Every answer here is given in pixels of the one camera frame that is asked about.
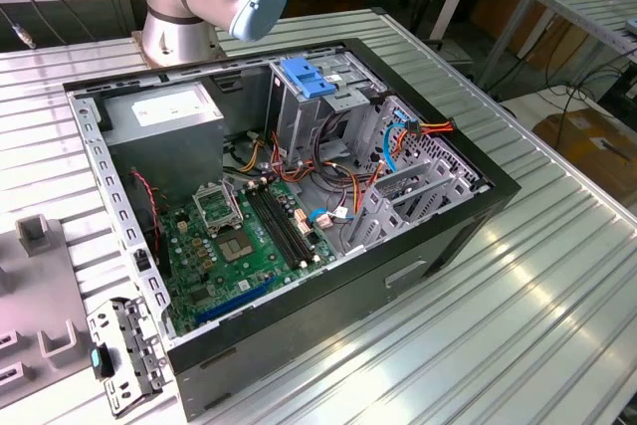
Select red orange power wire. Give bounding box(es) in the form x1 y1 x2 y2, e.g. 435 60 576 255
390 117 458 160

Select grey metal disk bay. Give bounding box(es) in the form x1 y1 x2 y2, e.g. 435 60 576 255
342 158 479 253

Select black RAM slot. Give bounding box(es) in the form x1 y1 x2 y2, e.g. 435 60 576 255
253 187 302 267
265 184 314 263
247 189 295 269
259 186 308 265

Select grey metal drive cage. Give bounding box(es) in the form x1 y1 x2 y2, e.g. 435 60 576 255
266 54 389 170

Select green motherboard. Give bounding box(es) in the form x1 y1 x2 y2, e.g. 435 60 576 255
158 178 339 339

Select CPU socket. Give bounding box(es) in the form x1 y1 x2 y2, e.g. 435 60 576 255
216 228 255 265

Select blue plastic drive latch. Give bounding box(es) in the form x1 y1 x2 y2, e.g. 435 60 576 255
280 57 338 101

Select metal socket cover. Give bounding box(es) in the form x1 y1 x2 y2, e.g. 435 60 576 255
191 180 245 236

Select black PC case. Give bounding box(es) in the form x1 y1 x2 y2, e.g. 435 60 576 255
62 36 522 421

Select blue expansion slot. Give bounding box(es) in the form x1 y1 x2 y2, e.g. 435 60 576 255
193 275 278 327

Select grey power supply unit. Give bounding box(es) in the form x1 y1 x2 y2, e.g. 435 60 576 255
102 81 225 207

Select brown cardboard box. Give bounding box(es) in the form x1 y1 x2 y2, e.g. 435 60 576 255
531 108 637 192

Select black teal latch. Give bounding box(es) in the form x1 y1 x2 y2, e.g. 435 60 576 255
89 343 115 379

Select grey parts rack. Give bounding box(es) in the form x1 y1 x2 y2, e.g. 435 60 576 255
0 214 101 409

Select orange red wire bundle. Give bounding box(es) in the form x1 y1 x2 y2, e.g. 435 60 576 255
268 130 387 220

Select black cable bundle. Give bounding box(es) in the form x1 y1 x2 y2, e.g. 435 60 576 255
311 110 372 187

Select yellow orange wires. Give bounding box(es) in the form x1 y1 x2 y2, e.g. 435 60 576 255
237 138 264 173

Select blue data wire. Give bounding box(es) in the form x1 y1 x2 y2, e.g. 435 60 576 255
307 109 417 228

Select grey metal slot bracket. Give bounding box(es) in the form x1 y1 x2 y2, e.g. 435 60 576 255
87 295 168 419

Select white frame slat table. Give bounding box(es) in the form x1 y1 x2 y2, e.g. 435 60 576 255
477 0 637 93

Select cable with metal connector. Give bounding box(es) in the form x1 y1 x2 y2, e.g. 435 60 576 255
0 0 39 51

